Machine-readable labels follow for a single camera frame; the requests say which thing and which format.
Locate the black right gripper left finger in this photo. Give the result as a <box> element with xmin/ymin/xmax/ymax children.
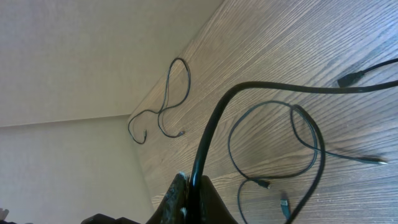
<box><xmin>146</xmin><ymin>172</ymin><xmax>188</xmax><ymax>224</ymax></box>

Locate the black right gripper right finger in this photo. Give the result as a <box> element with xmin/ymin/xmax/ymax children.
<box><xmin>200</xmin><ymin>175</ymin><xmax>237</xmax><ymax>224</ymax></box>

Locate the black usb cable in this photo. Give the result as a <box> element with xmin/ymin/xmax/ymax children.
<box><xmin>127</xmin><ymin>57</ymin><xmax>191</xmax><ymax>145</ymax></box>
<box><xmin>188</xmin><ymin>57</ymin><xmax>398</xmax><ymax>224</ymax></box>
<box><xmin>228</xmin><ymin>100</ymin><xmax>389</xmax><ymax>224</ymax></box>

